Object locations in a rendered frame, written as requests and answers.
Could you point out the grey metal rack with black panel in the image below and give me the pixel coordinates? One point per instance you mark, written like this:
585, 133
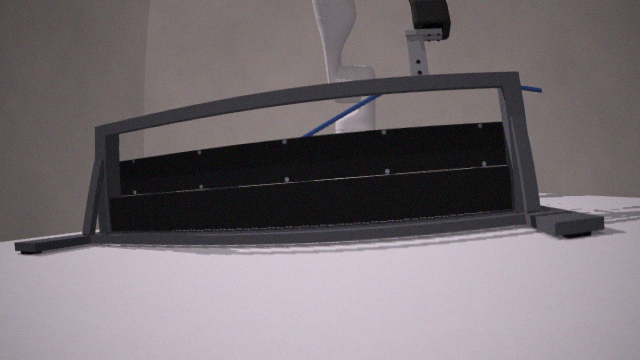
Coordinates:
327, 202

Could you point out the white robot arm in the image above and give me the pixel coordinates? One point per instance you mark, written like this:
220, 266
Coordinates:
335, 19

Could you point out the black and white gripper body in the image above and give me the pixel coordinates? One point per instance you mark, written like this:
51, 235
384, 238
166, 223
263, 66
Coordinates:
430, 14

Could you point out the blue cable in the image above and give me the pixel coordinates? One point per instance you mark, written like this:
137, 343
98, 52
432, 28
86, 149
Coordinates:
369, 99

